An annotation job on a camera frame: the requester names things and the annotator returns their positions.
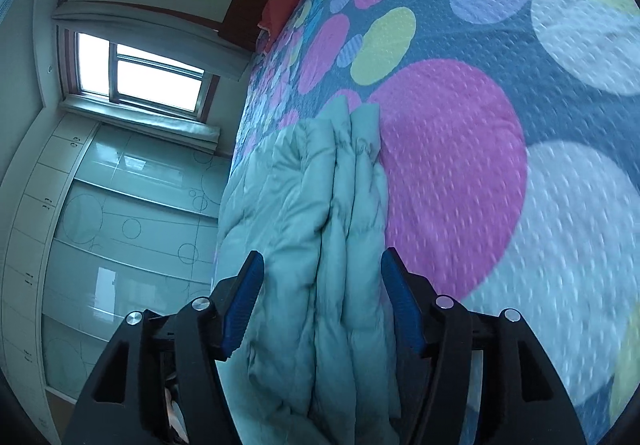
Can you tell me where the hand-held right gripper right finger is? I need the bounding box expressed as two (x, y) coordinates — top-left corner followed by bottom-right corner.
(381, 247), (588, 445)

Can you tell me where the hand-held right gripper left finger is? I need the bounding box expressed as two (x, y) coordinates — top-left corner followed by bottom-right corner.
(64, 250), (265, 445)

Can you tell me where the light green puffer jacket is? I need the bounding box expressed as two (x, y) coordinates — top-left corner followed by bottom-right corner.
(215, 102), (416, 445)

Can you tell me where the glass door wardrobe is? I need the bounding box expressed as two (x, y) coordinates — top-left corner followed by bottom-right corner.
(0, 117), (236, 445)

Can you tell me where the bed with polka-dot cover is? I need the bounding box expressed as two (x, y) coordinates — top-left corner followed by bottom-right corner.
(230, 0), (640, 445)

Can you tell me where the window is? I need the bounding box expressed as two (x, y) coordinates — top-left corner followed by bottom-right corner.
(57, 25), (221, 118)

